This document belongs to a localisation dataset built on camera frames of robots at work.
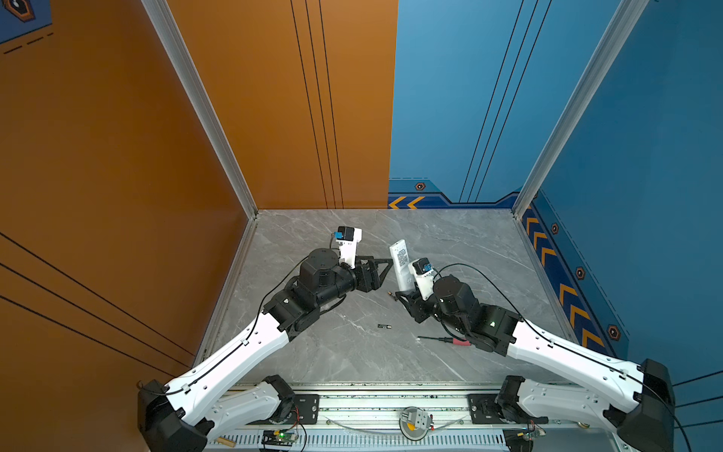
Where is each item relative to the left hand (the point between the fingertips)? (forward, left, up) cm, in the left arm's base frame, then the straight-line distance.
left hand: (385, 259), depth 67 cm
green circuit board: (-32, +26, -33) cm, 53 cm away
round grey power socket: (-30, -7, -23) cm, 39 cm away
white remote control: (-1, -4, -2) cm, 5 cm away
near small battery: (-4, -1, -30) cm, 31 cm away
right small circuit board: (-31, -37, -30) cm, 57 cm away
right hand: (-2, -5, -10) cm, 12 cm away
